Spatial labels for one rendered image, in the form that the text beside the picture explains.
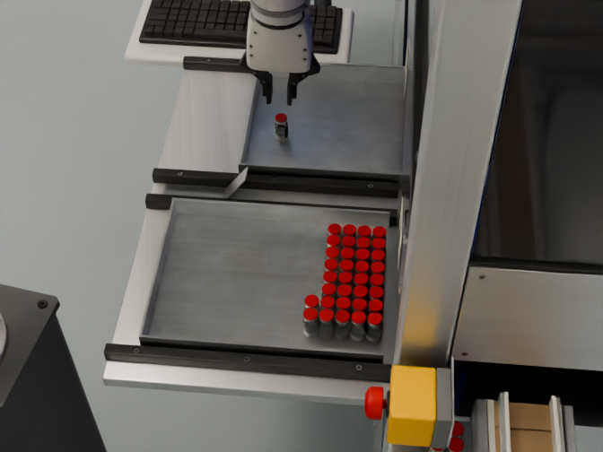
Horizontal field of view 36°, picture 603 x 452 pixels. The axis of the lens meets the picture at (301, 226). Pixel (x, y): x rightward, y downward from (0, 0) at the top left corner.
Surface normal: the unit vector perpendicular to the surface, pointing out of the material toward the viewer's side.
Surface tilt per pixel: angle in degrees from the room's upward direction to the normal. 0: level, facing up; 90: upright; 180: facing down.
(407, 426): 90
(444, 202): 90
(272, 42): 91
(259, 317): 0
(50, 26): 0
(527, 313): 90
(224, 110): 0
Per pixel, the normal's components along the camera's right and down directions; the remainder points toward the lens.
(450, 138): -0.10, 0.76
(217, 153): -0.01, -0.65
